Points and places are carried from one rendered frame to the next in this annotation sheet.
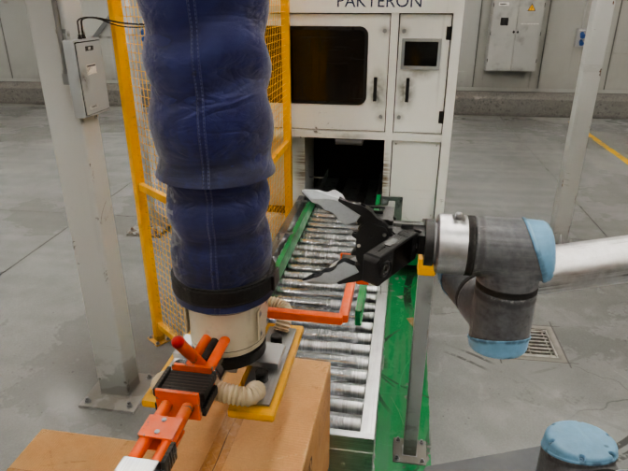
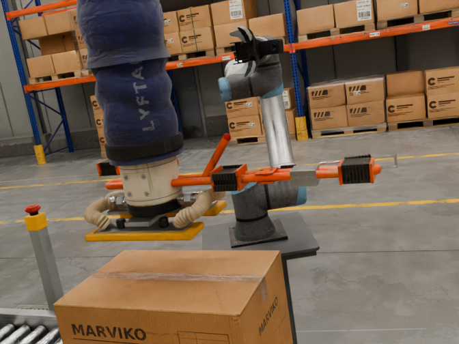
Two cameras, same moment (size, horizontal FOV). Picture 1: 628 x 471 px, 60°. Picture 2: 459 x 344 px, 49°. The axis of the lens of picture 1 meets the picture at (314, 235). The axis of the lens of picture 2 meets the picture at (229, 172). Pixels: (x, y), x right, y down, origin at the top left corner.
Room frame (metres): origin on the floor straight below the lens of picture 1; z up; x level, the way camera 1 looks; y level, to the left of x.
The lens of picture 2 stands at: (0.53, 1.57, 1.58)
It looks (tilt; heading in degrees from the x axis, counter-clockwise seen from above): 13 degrees down; 282
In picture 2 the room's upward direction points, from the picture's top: 9 degrees counter-clockwise
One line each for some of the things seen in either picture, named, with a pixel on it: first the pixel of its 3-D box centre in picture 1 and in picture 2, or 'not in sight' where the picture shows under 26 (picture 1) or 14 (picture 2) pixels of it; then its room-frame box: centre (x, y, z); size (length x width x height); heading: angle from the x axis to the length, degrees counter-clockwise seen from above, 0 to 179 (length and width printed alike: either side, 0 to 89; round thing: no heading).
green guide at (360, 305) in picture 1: (377, 245); not in sight; (2.89, -0.37, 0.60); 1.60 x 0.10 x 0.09; 171
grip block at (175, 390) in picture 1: (186, 390); (229, 177); (0.82, 0.24, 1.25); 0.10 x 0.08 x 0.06; 80
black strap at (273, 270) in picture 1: (225, 274); (145, 144); (1.07, 0.19, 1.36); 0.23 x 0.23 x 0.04
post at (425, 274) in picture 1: (417, 362); (59, 310); (1.91, -0.44, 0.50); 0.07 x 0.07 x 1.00; 81
